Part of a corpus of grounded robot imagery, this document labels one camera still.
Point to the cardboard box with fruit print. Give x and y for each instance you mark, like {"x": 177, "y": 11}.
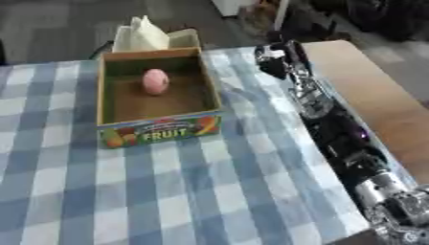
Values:
{"x": 156, "y": 108}

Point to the white tissue paper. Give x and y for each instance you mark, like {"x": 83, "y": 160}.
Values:
{"x": 141, "y": 36}

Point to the black bag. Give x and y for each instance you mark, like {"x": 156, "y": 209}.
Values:
{"x": 391, "y": 17}

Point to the silver and black right robot arm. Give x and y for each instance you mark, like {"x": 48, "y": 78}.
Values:
{"x": 341, "y": 134}

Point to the pink toy peach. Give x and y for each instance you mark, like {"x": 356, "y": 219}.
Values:
{"x": 155, "y": 81}

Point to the white pole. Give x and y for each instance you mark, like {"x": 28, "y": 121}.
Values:
{"x": 281, "y": 14}

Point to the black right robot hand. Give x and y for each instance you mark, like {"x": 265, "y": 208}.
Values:
{"x": 279, "y": 65}

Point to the pale tissue box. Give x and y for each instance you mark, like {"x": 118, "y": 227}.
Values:
{"x": 185, "y": 39}

